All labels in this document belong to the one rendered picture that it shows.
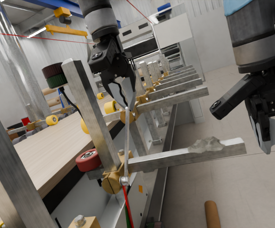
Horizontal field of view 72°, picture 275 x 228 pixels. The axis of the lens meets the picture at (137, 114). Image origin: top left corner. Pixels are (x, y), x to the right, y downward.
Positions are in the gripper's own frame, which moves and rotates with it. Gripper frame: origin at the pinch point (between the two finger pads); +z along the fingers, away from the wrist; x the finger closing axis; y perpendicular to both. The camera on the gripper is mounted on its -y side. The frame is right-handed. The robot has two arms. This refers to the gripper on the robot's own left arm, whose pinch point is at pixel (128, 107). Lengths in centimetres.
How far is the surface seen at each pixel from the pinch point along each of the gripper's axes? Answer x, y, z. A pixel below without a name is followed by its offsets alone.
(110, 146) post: 6.0, -5.8, 7.3
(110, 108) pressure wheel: 27, 45, 6
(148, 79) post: 7, 68, -1
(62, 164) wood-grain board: 25.1, -3.4, 10.6
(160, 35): 8, 246, -44
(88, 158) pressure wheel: 14.6, -4.5, 10.0
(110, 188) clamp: 8.3, -9.9, 16.8
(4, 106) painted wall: 699, 534, -49
